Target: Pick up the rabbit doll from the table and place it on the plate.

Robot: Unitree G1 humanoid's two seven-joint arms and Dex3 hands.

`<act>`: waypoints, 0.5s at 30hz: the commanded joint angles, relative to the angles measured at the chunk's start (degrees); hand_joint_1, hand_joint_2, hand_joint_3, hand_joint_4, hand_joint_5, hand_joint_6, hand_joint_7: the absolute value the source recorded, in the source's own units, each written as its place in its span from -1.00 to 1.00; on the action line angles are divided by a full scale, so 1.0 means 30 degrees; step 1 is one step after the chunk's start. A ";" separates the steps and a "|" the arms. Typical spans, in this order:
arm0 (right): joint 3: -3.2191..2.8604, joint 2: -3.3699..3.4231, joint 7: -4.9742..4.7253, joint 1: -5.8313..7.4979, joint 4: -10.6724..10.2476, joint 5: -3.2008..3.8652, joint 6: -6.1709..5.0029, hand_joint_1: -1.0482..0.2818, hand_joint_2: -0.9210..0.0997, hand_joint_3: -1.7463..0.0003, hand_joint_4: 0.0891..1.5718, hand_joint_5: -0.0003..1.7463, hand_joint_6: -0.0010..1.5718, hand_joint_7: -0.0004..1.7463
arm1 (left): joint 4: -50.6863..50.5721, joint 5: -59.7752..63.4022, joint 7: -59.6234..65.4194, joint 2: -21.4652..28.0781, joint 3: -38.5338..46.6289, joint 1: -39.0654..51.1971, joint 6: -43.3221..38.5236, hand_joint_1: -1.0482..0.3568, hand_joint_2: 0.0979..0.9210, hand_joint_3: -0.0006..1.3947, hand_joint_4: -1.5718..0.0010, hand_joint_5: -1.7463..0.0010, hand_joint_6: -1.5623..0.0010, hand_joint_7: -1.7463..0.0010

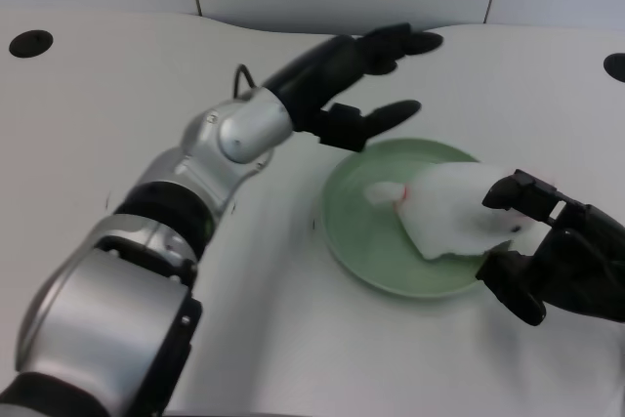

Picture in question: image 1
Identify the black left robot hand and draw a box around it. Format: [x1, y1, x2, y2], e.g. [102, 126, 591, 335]
[261, 22, 444, 153]

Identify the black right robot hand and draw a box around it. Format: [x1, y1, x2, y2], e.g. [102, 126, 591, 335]
[475, 169, 625, 327]

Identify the white rabbit doll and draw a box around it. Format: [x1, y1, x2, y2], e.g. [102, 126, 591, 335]
[364, 162, 537, 262]

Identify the green round plate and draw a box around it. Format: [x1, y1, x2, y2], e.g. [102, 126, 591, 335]
[319, 137, 512, 300]

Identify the black thin cable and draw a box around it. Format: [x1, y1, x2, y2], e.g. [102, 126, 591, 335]
[231, 63, 261, 99]

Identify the black round cable grommet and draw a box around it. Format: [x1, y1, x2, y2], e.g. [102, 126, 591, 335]
[8, 30, 55, 60]
[603, 52, 625, 82]

